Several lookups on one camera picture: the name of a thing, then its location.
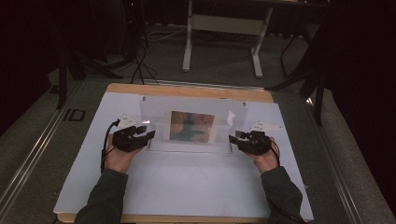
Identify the white table cover sheet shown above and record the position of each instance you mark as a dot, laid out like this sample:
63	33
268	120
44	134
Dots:
193	183

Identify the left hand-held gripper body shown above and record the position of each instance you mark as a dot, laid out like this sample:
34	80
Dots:
127	141

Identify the metal floor rail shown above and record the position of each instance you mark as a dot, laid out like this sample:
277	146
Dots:
336	161
34	149

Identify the dark metal stand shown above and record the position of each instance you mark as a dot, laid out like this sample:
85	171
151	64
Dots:
62	77
317	93

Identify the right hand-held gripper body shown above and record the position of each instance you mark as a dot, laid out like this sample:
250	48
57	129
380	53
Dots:
255	144

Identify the person's left hand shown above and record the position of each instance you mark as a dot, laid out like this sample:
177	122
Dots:
119	158

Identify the white metal table frame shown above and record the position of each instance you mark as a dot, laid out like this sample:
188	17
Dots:
229	24

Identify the colourful printed picture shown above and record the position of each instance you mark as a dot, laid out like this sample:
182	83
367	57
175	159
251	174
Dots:
191	127

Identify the clear acrylic picture frame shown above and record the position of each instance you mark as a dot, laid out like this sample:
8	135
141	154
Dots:
193	102

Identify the person's right hand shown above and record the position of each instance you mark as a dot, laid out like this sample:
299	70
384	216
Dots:
266	161

